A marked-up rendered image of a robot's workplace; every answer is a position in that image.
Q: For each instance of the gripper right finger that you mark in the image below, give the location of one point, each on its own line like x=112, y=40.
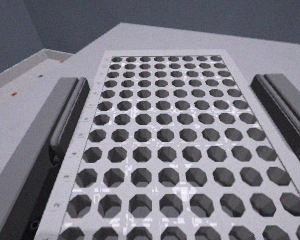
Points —
x=281, y=100

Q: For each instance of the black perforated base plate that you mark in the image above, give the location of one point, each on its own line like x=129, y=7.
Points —
x=40, y=205

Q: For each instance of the white perforated well plate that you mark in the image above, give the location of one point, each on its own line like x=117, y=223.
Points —
x=174, y=145

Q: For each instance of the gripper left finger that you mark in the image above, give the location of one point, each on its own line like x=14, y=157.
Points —
x=45, y=143

